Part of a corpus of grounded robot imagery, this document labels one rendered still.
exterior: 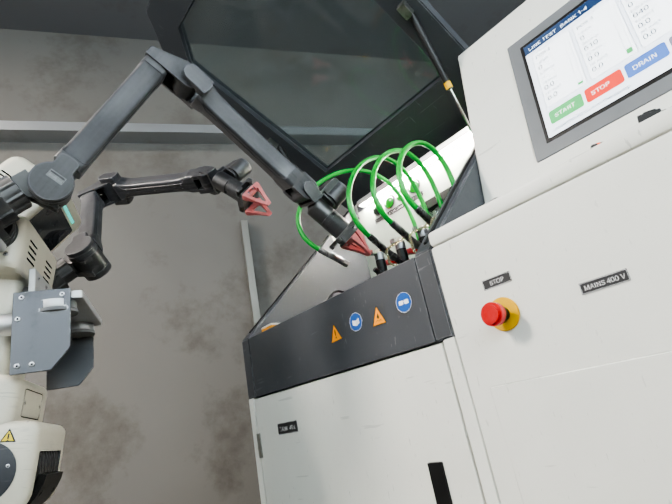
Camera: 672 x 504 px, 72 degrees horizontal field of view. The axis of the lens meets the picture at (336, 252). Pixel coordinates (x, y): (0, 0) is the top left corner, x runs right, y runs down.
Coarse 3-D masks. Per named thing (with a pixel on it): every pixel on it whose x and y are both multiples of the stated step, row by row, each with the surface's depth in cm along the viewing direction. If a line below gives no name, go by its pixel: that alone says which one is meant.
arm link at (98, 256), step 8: (96, 256) 127; (104, 256) 130; (72, 264) 125; (80, 264) 125; (88, 264) 126; (96, 264) 127; (104, 264) 129; (80, 272) 127; (88, 272) 126; (96, 272) 128
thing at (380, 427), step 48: (336, 384) 99; (384, 384) 88; (432, 384) 80; (288, 432) 110; (336, 432) 98; (384, 432) 87; (432, 432) 79; (288, 480) 109; (336, 480) 97; (384, 480) 87; (432, 480) 78
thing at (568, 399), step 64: (512, 128) 103; (576, 192) 64; (640, 192) 58; (448, 256) 80; (512, 256) 71; (576, 256) 63; (640, 256) 58; (576, 320) 63; (640, 320) 57; (512, 384) 69; (576, 384) 62; (640, 384) 56; (512, 448) 68; (576, 448) 61; (640, 448) 56
